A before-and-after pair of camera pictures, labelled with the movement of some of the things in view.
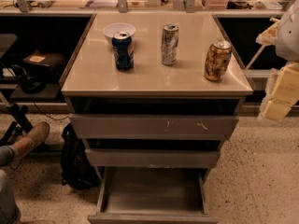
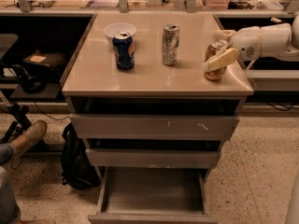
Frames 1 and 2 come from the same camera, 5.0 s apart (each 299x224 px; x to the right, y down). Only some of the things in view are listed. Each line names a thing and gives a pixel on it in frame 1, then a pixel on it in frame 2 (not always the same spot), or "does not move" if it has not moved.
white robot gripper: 288,38 to 247,42
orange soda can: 218,60 does not move
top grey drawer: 108,127 does not move
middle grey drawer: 150,159 does not move
